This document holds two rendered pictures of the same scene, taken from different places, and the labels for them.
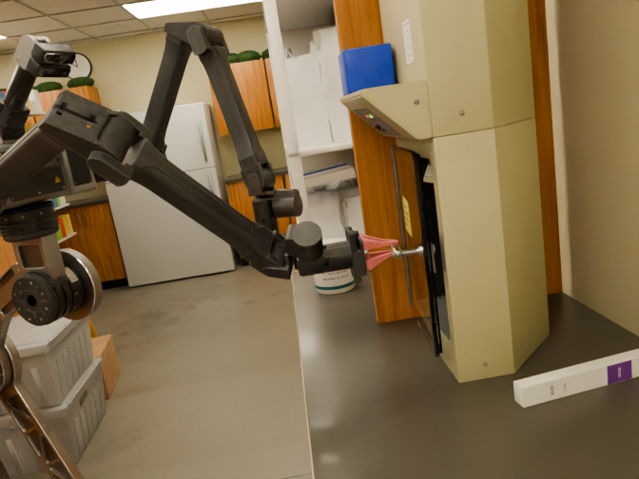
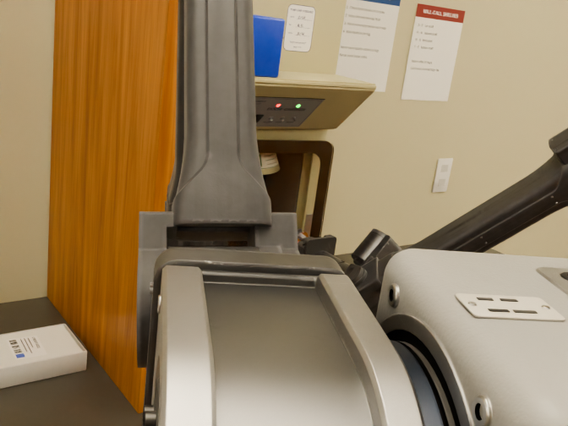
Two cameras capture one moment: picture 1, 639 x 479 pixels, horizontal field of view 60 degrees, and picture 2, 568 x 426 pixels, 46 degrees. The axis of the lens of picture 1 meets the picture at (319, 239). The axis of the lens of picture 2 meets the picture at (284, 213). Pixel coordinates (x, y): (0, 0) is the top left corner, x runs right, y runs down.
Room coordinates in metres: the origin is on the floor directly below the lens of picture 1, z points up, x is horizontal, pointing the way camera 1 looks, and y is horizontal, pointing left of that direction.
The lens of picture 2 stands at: (1.77, 0.79, 1.62)
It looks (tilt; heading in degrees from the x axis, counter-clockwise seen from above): 17 degrees down; 235
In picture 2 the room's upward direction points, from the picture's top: 8 degrees clockwise
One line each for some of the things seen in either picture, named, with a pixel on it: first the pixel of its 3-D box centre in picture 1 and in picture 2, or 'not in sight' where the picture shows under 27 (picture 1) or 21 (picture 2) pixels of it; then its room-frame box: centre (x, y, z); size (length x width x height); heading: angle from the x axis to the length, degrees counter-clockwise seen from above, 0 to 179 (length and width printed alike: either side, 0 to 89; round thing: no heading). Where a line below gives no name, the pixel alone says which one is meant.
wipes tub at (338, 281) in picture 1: (332, 265); not in sight; (1.70, -0.03, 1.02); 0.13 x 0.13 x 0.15
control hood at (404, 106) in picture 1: (379, 115); (281, 104); (1.13, -0.16, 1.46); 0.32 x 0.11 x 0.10; 3
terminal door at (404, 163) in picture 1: (414, 242); (251, 245); (1.13, -0.20, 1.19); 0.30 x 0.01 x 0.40; 178
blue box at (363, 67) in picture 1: (365, 70); (238, 42); (1.23, -0.15, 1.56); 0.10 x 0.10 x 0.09; 3
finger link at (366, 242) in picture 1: (376, 252); not in sight; (1.08, -0.11, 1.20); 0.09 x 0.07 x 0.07; 93
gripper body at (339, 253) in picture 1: (340, 256); (324, 270); (1.08, -0.04, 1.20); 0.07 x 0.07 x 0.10; 3
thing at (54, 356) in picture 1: (38, 357); not in sight; (2.72, 1.53, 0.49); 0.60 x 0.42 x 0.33; 3
